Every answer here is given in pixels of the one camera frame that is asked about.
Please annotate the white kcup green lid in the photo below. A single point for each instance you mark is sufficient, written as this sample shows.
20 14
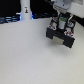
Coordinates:
62 23

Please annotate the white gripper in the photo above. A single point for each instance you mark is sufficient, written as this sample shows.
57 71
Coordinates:
62 6

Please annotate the black kcup holder drawer box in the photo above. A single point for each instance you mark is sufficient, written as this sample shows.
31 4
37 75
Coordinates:
61 36

